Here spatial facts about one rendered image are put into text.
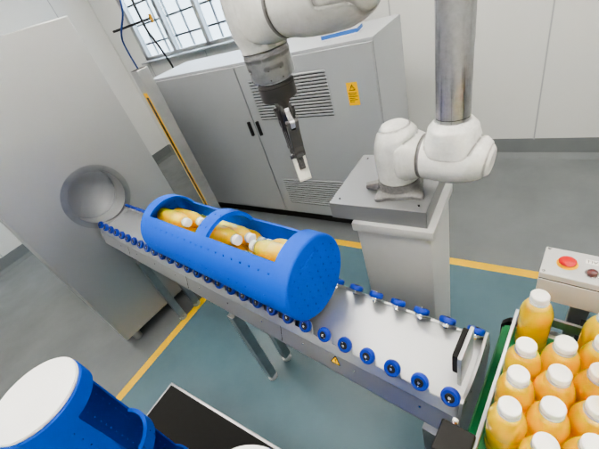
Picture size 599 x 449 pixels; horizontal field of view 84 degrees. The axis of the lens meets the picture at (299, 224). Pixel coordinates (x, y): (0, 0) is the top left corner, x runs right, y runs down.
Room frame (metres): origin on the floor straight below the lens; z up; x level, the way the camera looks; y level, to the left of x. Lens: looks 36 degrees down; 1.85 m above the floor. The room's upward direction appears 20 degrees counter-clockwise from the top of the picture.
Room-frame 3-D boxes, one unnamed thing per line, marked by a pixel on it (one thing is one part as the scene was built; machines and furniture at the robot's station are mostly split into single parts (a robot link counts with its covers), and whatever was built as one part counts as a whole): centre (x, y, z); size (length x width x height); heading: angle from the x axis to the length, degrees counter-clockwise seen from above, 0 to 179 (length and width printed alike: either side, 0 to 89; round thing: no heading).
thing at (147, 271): (1.91, 1.10, 0.31); 0.06 x 0.06 x 0.63; 41
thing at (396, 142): (1.06, -0.43, 1.24); 0.18 x 0.16 x 0.22; 40
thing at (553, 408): (0.22, -0.33, 1.09); 0.04 x 0.04 x 0.02
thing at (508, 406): (0.25, -0.26, 1.09); 0.04 x 0.04 x 0.02
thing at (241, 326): (1.17, 0.46, 0.31); 0.06 x 0.06 x 0.63; 41
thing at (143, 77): (1.76, 0.45, 0.85); 0.06 x 0.06 x 1.70; 41
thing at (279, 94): (0.71, -0.05, 1.65); 0.08 x 0.07 x 0.09; 4
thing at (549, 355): (0.32, -0.44, 0.99); 0.07 x 0.07 x 0.19
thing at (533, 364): (0.34, -0.37, 0.99); 0.07 x 0.07 x 0.19
